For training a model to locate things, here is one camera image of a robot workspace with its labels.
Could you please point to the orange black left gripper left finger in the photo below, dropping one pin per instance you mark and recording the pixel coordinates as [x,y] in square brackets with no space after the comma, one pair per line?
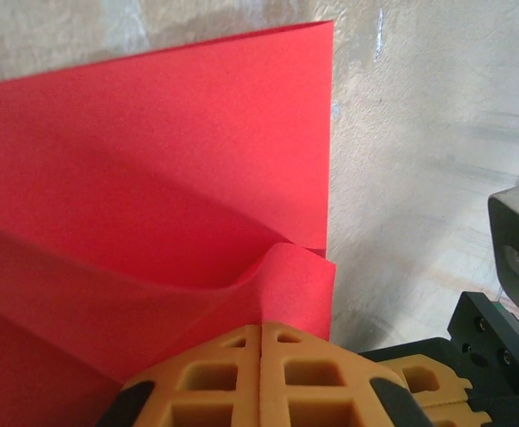
[245,391]

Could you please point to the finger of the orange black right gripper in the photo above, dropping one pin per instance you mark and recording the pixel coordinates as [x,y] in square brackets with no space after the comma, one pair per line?
[450,387]
[464,416]

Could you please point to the red paper sheet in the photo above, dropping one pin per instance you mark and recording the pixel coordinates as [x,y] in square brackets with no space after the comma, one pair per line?
[152,178]

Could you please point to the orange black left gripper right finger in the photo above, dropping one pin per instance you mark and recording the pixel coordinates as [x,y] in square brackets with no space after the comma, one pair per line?
[277,391]

